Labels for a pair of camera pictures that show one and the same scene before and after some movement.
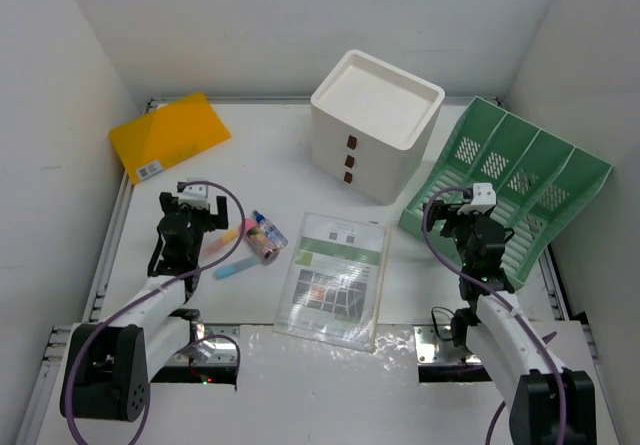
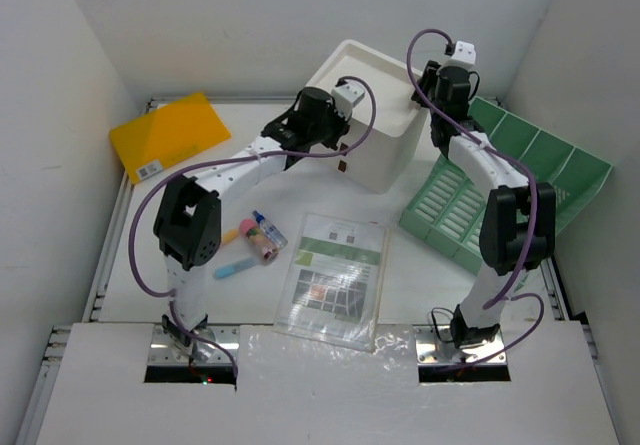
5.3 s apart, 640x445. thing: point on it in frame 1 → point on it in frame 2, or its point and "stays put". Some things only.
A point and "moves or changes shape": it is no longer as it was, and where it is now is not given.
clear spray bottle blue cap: (273, 233) stays put
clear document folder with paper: (333, 280) stays put
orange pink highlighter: (229, 236) stays put
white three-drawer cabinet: (373, 127) moves or changes shape
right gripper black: (438, 210) → (429, 77)
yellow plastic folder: (152, 144) stays put
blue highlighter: (230, 269) stays put
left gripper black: (212, 221) → (341, 126)
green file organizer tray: (539, 180) stays put
